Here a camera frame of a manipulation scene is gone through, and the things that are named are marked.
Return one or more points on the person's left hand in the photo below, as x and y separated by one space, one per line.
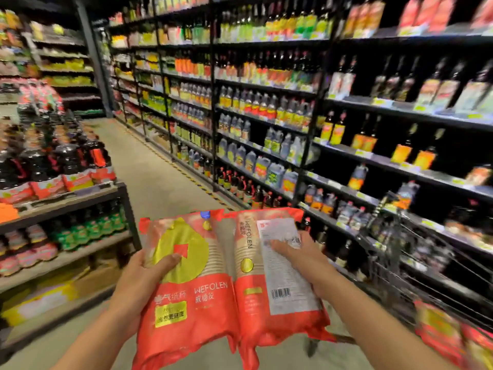
133 292

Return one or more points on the person's right hand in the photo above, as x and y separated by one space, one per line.
312 265

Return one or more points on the person's right thumb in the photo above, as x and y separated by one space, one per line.
285 248

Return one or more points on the person's left thumb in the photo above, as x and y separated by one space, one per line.
167 265

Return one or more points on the red cup pack white label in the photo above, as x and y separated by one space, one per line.
262 288

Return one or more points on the person's right forearm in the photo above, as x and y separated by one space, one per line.
377 331

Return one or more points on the person's left forearm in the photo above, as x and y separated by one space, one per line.
96 342

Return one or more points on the row of small blue-cap bottles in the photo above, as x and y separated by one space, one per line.
327 206

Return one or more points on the row of small dark bottles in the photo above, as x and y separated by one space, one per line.
246 188

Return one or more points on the row of green label bottles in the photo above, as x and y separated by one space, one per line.
88 227

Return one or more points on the row of large clear jugs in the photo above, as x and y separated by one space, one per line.
258 161

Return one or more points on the wooden display stand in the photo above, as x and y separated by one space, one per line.
69 262

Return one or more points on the clear jug orange label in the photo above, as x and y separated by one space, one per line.
357 177

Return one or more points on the cardboard boxes under stand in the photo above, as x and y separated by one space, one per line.
57 290

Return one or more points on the dark bottle orange label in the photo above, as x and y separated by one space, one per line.
338 131
401 152
327 130
370 141
425 157
358 139

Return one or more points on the metal shopping cart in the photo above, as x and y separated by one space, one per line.
416 262

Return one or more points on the row of pink jars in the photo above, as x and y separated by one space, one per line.
27 250

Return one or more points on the rows of assorted condiment bottles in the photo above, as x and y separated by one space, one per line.
188 123

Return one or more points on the row of red yellow-label bottles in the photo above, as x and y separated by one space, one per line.
265 105

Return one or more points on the long black shelving unit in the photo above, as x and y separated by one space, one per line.
308 92

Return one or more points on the stack of dark sauce jugs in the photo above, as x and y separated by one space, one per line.
50 157

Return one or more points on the orange sign card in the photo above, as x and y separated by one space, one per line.
7 212

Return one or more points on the row of dark red-label bottles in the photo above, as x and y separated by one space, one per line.
265 71

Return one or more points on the red packets in cart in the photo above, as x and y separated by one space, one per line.
446 331

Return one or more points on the row of orange drink bottles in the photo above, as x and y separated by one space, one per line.
192 66

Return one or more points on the row of dark white-label bottles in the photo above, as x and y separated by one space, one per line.
431 88

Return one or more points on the row of green yellow bottles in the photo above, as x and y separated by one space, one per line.
277 23

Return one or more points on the distant shelves of yellow goods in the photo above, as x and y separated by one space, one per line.
57 61

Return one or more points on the row of orange boxed bottles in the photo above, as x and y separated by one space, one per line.
364 17

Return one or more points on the row of red pouches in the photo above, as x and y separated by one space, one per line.
425 13

